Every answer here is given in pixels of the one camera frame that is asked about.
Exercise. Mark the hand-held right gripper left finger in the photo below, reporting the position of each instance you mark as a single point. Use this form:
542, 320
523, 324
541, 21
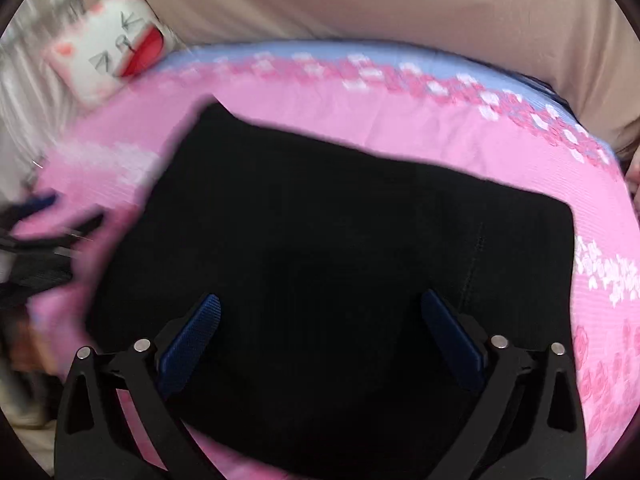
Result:
192, 340

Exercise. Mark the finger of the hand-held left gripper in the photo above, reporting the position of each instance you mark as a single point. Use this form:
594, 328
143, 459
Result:
80, 230
40, 204

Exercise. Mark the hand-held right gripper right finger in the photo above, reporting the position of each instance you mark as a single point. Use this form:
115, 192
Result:
450, 340

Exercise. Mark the black pants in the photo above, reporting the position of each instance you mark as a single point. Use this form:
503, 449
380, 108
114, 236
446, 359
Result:
325, 270

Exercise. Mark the person's left hand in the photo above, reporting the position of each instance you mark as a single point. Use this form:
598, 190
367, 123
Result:
32, 342

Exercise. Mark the silver curtain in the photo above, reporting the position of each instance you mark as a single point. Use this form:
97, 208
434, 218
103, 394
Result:
30, 110

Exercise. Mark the cartoon face pillow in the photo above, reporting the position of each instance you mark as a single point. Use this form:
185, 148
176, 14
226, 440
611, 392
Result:
105, 55

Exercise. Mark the pink rose bedsheet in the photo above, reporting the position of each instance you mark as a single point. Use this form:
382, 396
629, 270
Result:
375, 110

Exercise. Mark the beige padded headboard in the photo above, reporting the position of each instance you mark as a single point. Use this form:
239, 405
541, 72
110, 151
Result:
400, 5

